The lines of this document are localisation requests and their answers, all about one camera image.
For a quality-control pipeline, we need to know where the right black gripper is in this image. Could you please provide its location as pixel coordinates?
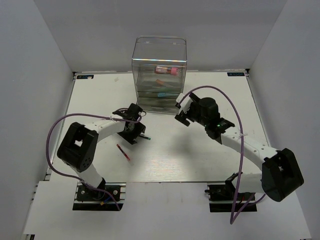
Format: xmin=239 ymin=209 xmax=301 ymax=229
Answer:
xmin=175 ymin=92 xmax=209 ymax=127

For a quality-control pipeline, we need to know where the green gel pen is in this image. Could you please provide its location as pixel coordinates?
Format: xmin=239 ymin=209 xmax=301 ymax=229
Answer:
xmin=139 ymin=135 xmax=151 ymax=140

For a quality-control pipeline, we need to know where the red gel pen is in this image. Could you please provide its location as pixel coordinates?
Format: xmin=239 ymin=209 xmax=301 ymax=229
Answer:
xmin=116 ymin=144 xmax=134 ymax=166

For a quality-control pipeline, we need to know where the blue highlighter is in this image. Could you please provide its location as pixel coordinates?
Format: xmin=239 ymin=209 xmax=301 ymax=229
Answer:
xmin=157 ymin=92 xmax=178 ymax=98

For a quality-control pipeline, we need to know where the orange highlighter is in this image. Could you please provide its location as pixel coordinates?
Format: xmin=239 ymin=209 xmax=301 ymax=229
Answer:
xmin=155 ymin=79 xmax=173 ymax=87

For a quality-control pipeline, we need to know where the pink glue bottle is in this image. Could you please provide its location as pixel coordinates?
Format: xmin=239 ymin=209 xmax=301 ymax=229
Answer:
xmin=154 ymin=66 xmax=179 ymax=76

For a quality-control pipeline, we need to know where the green highlighter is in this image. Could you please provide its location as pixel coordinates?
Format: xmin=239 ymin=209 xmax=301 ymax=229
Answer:
xmin=147 ymin=86 xmax=174 ymax=93

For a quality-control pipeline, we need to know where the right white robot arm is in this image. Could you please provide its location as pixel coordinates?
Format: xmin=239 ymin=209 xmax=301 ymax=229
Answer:
xmin=175 ymin=93 xmax=304 ymax=202

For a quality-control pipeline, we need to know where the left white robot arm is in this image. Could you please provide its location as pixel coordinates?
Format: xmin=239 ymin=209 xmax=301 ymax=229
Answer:
xmin=57 ymin=103 xmax=146 ymax=200

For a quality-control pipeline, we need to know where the clear drawer organizer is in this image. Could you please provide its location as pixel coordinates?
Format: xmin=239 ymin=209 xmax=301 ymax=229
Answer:
xmin=131 ymin=35 xmax=187 ymax=114

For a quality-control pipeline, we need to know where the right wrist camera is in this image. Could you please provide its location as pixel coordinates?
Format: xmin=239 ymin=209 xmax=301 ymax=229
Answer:
xmin=175 ymin=93 xmax=193 ymax=114

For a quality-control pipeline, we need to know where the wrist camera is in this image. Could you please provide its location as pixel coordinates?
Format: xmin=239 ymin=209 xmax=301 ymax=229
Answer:
xmin=175 ymin=93 xmax=193 ymax=114
xmin=112 ymin=108 xmax=127 ymax=117

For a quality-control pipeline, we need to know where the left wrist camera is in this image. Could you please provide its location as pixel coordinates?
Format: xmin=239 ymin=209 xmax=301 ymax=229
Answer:
xmin=112 ymin=108 xmax=127 ymax=117

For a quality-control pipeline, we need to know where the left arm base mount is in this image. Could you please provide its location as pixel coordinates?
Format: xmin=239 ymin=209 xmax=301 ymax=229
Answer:
xmin=72 ymin=183 xmax=126 ymax=212

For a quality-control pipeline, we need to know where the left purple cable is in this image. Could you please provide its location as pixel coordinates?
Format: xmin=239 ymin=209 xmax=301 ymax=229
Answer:
xmin=46 ymin=113 xmax=141 ymax=211

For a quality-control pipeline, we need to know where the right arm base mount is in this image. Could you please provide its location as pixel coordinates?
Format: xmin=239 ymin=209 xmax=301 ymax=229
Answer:
xmin=204 ymin=173 xmax=257 ymax=213

